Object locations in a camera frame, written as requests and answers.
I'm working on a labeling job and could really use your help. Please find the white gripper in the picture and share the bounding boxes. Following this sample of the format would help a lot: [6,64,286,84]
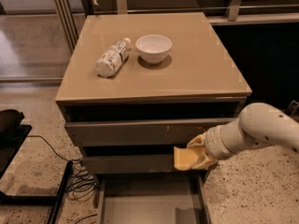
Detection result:
[187,125,232,170]

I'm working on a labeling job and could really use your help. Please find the yellow sponge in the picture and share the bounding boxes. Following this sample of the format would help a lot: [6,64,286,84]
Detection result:
[174,147,200,171]

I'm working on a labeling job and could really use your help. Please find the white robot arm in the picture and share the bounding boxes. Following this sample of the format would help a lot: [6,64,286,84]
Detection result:
[187,103,299,170]

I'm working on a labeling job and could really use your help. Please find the grey bottom drawer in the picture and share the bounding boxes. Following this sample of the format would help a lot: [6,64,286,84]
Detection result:
[96,173,212,224]

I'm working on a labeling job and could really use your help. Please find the grey drawer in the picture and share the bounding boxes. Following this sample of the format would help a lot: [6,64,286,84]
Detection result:
[81,143,222,175]
[96,173,212,224]
[65,102,240,147]

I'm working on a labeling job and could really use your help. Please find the grey top drawer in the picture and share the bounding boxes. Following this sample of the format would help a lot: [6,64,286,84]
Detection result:
[65,102,240,147]

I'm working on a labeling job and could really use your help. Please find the grey drawer cabinet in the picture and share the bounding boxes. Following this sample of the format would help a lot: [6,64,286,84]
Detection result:
[55,12,253,185]

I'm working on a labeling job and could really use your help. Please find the grey middle drawer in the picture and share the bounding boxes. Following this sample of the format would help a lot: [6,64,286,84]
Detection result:
[81,143,222,175]

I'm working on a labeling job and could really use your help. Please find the small dark box on floor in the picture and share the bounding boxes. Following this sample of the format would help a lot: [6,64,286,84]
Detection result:
[286,100,299,116]

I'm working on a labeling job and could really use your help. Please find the white ceramic bowl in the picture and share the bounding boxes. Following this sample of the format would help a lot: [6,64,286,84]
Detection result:
[135,35,172,64]

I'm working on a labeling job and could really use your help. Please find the clear plastic water bottle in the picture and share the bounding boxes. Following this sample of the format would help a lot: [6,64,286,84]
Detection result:
[96,38,131,78]

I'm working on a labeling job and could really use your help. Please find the metal railing shelf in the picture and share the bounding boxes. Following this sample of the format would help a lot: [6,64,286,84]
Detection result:
[53,0,299,49]

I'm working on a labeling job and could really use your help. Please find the tangled black and blue cables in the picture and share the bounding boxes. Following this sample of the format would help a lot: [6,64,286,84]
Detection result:
[27,133,99,224]

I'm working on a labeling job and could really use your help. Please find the black stand frame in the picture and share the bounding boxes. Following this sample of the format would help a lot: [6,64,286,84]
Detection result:
[0,108,75,224]

